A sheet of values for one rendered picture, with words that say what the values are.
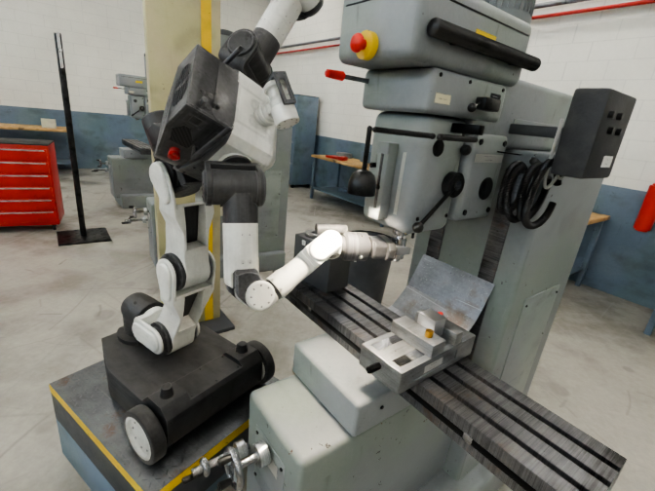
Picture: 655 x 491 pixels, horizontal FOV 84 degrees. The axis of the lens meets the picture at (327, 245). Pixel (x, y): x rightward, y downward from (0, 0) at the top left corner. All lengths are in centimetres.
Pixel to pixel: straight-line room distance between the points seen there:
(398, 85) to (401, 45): 14
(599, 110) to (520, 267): 53
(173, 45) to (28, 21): 735
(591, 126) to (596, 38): 444
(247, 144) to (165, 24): 161
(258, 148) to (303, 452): 83
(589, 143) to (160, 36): 216
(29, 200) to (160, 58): 320
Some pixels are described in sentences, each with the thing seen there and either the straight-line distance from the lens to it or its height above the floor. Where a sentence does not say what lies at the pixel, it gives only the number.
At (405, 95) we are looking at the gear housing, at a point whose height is 166.
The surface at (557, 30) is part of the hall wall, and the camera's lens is 572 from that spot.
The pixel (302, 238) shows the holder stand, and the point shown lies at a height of 112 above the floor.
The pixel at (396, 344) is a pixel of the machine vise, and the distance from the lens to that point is 108.
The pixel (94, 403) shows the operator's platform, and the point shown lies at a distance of 188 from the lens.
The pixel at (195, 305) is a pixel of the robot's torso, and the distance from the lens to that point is 157.
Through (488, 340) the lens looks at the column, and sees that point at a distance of 150.
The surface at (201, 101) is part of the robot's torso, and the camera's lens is 97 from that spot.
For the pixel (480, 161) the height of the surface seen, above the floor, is 152.
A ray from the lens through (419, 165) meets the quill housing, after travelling 99.
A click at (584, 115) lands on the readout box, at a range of 111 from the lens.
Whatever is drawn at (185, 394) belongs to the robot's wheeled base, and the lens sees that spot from 150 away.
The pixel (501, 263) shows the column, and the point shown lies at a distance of 140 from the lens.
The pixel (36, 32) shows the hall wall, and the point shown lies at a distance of 976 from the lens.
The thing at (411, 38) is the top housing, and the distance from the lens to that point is 88.
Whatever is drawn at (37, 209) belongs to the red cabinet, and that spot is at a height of 27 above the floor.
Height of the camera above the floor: 159
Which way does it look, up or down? 19 degrees down
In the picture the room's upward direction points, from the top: 6 degrees clockwise
